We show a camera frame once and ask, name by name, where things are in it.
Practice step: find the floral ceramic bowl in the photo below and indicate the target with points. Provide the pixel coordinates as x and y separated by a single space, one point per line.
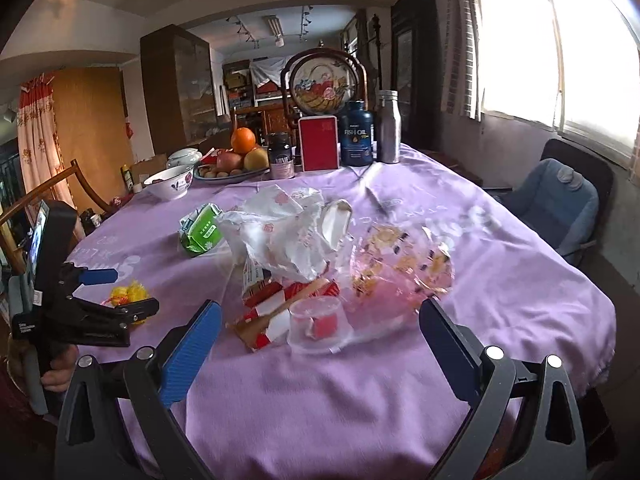
167 185

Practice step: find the red box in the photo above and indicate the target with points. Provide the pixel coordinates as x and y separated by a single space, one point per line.
319 145

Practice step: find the black chair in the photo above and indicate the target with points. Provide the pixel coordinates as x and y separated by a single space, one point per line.
604 170

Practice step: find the yellow net wrapper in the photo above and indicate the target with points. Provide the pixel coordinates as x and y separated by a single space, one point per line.
125 294

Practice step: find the dark supplement jar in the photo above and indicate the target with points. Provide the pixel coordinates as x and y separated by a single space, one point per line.
281 157

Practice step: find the fluorescent ceiling lamp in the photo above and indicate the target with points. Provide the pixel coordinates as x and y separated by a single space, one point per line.
275 30

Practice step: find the cardboard box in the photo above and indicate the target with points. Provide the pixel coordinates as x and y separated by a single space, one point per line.
150 164

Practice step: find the red apple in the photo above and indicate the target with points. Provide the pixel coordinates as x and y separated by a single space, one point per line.
230 162

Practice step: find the clear plastic cup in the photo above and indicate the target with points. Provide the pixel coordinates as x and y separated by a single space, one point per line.
320 330

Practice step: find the blue supplement bottle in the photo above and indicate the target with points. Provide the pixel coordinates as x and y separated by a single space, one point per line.
357 135

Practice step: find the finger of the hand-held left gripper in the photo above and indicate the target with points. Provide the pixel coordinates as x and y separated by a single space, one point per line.
100 276
120 312

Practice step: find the wooden glass cabinet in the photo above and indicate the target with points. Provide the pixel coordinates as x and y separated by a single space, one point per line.
165 85

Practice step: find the white lidded pot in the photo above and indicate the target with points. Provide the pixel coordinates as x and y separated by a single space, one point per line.
184 157

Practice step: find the steel bottle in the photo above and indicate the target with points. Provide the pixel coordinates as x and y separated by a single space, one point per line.
388 130

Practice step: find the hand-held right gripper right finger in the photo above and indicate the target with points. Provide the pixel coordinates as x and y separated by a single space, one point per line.
450 355

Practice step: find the purple tablecloth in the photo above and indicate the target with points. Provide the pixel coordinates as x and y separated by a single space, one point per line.
350 400

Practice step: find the orange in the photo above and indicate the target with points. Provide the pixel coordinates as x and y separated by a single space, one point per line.
243 141

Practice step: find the wooden chair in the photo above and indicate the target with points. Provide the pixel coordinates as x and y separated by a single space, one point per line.
50 187

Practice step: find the wooden door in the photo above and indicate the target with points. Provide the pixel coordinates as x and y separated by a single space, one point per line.
90 125

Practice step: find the white plastic bag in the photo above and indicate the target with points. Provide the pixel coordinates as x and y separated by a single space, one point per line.
285 240

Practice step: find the clear printed plastic bag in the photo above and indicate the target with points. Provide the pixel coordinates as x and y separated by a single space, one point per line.
395 270

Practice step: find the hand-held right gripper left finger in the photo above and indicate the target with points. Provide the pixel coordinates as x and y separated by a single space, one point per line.
192 350

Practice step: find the yellow pear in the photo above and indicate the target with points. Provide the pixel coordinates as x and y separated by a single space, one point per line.
256 158

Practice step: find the blue seat cushion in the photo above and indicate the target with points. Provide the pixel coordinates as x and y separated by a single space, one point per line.
550 200

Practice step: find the person's left hand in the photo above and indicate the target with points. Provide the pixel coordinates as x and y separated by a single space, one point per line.
56 377

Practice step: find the floral curtain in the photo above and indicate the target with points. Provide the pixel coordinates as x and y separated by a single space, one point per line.
35 135

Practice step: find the green snack packet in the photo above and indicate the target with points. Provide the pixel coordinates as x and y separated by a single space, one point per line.
202 230

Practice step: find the round embroidered table screen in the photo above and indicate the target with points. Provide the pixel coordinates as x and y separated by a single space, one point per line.
320 85

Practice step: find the bright window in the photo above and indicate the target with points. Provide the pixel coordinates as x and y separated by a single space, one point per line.
525 35

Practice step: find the dark tall cabinet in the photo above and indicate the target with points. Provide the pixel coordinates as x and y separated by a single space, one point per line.
425 60

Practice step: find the fruit plate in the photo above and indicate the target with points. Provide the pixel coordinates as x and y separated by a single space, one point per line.
252 174

